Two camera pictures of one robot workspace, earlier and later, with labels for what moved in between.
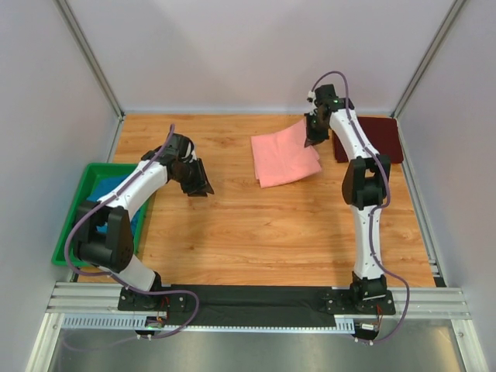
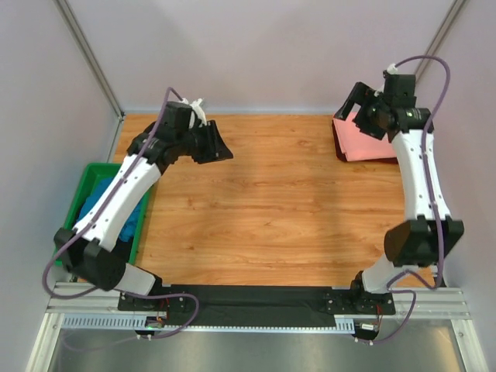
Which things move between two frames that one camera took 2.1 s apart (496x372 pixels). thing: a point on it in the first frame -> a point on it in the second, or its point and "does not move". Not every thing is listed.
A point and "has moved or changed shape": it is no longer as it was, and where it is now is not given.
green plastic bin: [92, 174] does not move
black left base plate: [130, 300] does not move
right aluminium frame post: [434, 46] does not move
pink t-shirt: [280, 156] has moved or changed shape
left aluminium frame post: [74, 26] does not move
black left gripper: [196, 177] -> [207, 141]
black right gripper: [315, 126] -> [362, 112]
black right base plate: [343, 303] does not move
